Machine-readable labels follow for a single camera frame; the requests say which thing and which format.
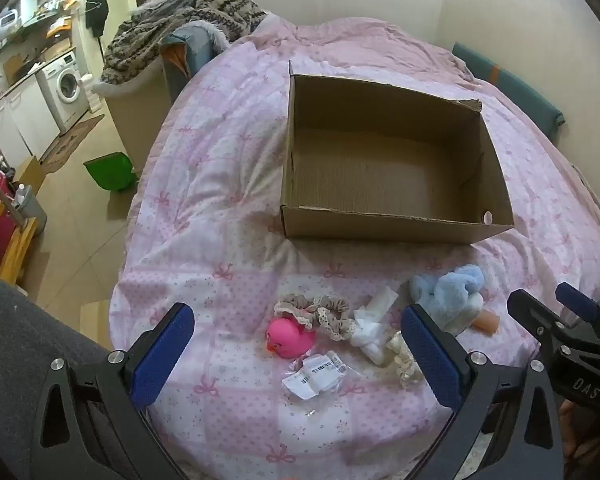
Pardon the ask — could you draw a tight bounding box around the grey bin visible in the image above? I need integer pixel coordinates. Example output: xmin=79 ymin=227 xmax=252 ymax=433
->
xmin=14 ymin=185 xmax=48 ymax=236

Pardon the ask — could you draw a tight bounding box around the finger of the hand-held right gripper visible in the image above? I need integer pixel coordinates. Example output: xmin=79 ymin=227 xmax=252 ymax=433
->
xmin=555 ymin=282 xmax=600 ymax=324
xmin=507 ymin=289 xmax=570 ymax=357

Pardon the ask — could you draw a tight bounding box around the cream lace scrunchie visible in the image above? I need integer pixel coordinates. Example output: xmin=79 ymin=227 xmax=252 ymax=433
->
xmin=385 ymin=332 xmax=423 ymax=386

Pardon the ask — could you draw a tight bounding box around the clear labelled plastic packet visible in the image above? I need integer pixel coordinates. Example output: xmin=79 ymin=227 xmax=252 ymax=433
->
xmin=281 ymin=352 xmax=348 ymax=401

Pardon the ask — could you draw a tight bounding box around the blue fur-trimmed cushion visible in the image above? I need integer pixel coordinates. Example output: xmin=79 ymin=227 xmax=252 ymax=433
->
xmin=160 ymin=20 xmax=231 ymax=106

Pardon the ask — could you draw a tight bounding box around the teal cushion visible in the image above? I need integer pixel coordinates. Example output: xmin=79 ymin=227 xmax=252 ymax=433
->
xmin=452 ymin=42 xmax=566 ymax=136

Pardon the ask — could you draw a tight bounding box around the white washing machine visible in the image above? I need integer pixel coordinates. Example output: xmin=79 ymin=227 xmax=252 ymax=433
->
xmin=36 ymin=50 xmax=91 ymax=131

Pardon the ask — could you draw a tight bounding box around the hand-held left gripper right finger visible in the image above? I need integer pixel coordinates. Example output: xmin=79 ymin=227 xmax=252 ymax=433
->
xmin=401 ymin=304 xmax=566 ymax=480

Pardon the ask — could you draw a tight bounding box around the patterned knit blanket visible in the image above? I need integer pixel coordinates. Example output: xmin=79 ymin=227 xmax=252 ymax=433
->
xmin=100 ymin=0 xmax=268 ymax=86

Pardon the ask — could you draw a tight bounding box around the white soft cloth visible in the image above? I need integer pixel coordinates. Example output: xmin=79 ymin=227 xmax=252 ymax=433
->
xmin=349 ymin=286 xmax=398 ymax=363

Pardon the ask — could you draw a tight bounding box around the beige lace scrunchie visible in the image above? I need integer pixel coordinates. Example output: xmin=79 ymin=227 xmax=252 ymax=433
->
xmin=274 ymin=294 xmax=356 ymax=342

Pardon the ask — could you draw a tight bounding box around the wooden rack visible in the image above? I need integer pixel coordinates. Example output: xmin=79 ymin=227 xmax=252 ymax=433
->
xmin=0 ymin=200 xmax=40 ymax=286

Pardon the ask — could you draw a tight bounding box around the small peach cylinder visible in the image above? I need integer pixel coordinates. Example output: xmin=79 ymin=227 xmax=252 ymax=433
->
xmin=472 ymin=311 xmax=499 ymax=335

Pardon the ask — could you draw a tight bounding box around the pink rubber duck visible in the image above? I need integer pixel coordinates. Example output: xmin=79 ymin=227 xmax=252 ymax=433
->
xmin=266 ymin=316 xmax=315 ymax=359

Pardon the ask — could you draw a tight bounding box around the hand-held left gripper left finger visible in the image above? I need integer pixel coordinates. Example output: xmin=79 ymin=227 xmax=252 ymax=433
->
xmin=32 ymin=302 xmax=196 ymax=480

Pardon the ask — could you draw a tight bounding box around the light blue plush toy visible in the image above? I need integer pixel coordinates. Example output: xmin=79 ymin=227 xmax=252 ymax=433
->
xmin=409 ymin=264 xmax=486 ymax=336

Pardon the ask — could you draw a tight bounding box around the white kitchen cabinet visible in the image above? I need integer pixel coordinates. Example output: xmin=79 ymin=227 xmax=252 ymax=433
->
xmin=0 ymin=77 xmax=61 ymax=161

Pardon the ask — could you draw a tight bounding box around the black hanging garment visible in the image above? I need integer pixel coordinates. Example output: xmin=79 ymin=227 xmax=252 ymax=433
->
xmin=85 ymin=0 xmax=110 ymax=38

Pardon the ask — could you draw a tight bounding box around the brown floor mat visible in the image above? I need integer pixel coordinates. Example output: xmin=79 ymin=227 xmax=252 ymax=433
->
xmin=40 ymin=114 xmax=105 ymax=173

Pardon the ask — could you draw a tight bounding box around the brown cardboard box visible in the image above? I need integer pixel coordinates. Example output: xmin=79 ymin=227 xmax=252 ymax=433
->
xmin=280 ymin=60 xmax=516 ymax=246

